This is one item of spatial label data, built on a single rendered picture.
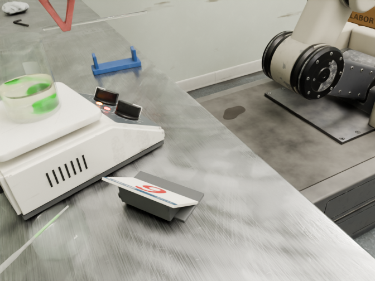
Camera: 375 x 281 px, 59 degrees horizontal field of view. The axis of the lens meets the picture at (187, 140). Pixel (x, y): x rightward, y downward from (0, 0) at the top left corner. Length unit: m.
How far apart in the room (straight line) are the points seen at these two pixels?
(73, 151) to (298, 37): 0.87
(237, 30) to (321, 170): 1.43
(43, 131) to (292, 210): 0.27
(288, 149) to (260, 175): 0.70
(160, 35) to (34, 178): 1.71
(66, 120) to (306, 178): 0.76
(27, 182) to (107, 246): 0.11
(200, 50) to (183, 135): 1.72
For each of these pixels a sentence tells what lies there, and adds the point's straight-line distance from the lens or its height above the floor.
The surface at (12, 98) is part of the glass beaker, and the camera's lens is 0.39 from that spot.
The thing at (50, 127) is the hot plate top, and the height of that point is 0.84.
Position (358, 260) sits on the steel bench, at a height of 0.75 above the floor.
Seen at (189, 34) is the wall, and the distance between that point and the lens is 2.11.
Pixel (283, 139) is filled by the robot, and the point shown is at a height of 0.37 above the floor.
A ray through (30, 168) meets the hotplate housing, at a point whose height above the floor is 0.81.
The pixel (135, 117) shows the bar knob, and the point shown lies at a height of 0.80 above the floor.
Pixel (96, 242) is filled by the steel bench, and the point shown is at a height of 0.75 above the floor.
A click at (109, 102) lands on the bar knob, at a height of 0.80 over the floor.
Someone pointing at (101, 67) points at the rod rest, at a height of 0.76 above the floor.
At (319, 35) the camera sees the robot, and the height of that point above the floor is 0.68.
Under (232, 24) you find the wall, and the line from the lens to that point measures 2.25.
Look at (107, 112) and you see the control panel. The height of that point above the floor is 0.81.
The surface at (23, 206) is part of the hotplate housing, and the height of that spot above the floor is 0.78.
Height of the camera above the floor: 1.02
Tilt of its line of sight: 36 degrees down
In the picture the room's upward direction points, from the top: 4 degrees counter-clockwise
